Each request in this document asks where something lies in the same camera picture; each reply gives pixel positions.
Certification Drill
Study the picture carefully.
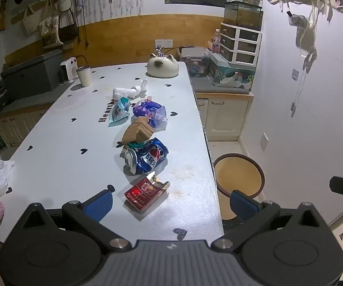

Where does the water bottle pink label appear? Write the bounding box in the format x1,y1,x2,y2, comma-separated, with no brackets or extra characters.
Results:
212,29,221,54

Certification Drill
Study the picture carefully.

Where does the cream cup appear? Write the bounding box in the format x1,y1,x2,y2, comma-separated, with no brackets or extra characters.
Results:
76,66,93,87

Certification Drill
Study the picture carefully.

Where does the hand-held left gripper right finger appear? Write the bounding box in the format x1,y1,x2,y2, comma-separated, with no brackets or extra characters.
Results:
211,189,335,251

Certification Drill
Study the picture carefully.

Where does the grey storage box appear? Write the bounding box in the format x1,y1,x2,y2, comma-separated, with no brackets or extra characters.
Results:
0,49,63,100

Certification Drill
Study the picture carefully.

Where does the white tissue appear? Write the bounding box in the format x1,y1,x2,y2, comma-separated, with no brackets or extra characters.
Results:
113,86,141,99

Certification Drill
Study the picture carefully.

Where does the small white fan heater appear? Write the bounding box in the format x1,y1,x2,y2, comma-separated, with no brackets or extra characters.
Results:
60,56,78,84

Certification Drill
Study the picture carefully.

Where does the white heart print table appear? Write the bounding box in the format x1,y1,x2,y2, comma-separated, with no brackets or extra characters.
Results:
0,62,225,243

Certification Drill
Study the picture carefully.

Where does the white hanging charger cable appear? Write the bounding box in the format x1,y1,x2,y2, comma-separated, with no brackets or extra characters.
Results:
291,45,318,118

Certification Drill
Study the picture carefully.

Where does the white drawer organizer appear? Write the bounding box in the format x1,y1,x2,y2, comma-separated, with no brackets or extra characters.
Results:
219,22,263,64

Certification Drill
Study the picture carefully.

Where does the teal snack wrapper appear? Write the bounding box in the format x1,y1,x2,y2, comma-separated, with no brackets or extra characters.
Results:
108,97,131,126

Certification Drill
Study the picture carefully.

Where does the teal printed storage box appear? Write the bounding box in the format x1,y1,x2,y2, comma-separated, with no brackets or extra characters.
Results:
207,51,256,91

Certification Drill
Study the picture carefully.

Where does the brown wooden stick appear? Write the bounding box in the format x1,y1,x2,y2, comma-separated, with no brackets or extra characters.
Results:
0,0,13,32

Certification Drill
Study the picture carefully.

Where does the beige waste bin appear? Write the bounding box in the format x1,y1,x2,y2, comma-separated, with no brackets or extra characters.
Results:
212,153,265,219

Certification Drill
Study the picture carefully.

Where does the crushed blue soda can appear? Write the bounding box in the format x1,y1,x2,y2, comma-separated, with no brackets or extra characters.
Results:
124,138,169,176

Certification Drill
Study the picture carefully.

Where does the clear plastic lidded container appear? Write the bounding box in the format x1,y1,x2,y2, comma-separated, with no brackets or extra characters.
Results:
180,47,211,78

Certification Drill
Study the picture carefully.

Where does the white knitted tote bag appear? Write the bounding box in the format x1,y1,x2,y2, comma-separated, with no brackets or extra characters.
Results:
21,0,45,36

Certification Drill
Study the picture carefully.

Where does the dark hanging bag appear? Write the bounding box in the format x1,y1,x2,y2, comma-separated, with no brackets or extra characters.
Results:
56,0,80,45

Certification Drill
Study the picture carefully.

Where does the red cigarette pack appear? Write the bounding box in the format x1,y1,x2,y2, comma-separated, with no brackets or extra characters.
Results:
124,176,170,213

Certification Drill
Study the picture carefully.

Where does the low cream cabinet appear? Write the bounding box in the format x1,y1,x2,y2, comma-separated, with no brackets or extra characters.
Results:
0,104,53,148

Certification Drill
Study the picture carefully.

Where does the cream two door cabinet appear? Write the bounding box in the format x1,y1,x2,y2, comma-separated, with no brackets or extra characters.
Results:
196,92,254,142

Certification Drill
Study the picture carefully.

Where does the hanging mesh bag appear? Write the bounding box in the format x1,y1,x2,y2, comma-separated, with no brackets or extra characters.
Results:
286,10,315,50

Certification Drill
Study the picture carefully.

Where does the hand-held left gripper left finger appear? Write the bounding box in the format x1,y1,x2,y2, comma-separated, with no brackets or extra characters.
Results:
7,189,132,250

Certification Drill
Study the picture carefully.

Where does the glass fish tank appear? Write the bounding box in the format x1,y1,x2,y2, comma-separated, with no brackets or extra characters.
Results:
223,0,264,32

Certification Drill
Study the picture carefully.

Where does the white cat shaped container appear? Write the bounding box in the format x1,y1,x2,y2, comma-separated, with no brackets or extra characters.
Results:
146,53,179,78

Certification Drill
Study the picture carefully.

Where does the purple plastic bag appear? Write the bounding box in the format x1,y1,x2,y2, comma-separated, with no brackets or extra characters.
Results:
133,99,168,132

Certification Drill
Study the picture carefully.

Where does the brown paper cup teal lid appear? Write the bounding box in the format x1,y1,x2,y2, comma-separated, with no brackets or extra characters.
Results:
121,116,156,149

